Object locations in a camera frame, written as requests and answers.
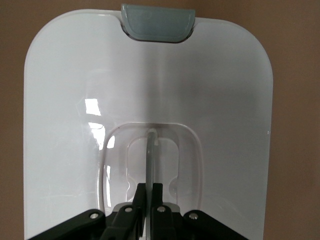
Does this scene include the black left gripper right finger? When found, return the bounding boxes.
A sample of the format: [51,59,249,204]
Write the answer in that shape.
[151,182,249,240]

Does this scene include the white box lid grey latches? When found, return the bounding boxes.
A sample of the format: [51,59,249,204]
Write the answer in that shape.
[23,2,276,240]

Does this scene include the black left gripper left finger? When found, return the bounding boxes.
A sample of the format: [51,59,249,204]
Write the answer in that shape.
[27,183,148,240]

